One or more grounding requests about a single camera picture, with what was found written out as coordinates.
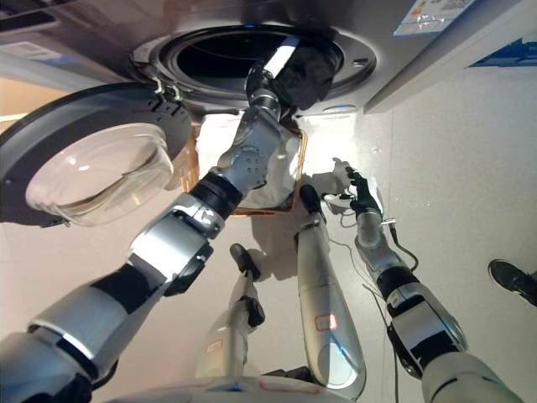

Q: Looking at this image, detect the left silver robot leg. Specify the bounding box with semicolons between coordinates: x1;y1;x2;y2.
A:
194;243;266;379

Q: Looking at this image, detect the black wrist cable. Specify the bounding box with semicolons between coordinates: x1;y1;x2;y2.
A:
384;219;421;275

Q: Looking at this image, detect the right silver robot leg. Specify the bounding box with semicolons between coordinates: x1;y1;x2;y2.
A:
293;184;367;400

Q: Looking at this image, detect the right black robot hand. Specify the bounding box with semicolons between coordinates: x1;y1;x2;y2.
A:
322;165;384;215

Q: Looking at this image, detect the grey front-load washing machine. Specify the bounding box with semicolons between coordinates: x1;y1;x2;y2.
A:
0;0;537;115

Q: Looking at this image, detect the round glass washer door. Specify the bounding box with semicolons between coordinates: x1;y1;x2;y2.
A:
0;82;192;228

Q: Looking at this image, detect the black sneaker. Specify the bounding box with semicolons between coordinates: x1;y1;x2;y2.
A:
487;259;537;308

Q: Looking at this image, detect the silver robot torso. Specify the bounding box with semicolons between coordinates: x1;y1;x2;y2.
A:
104;375;349;403

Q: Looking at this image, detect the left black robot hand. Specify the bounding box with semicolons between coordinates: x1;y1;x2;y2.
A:
244;34;301;105

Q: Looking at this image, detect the white tag on right leg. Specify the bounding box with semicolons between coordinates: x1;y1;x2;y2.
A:
315;313;338;332

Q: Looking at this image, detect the silver robot leg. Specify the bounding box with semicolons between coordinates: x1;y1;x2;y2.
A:
194;243;266;379
293;184;367;400

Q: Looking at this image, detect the thin white wire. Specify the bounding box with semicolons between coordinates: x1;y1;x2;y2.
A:
326;201;396;338

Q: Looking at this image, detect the white cloth basket liner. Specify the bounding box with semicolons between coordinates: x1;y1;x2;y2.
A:
196;112;304;209

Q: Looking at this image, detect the blue white instruction sticker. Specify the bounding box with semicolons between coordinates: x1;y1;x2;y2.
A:
393;0;476;38

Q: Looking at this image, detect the wicker laundry basket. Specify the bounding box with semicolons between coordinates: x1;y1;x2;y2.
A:
180;120;310;217

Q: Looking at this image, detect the grey dryer with vent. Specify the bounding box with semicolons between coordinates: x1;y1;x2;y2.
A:
0;0;68;43

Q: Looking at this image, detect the black garment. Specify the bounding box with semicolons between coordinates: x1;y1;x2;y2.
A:
274;43;344;113

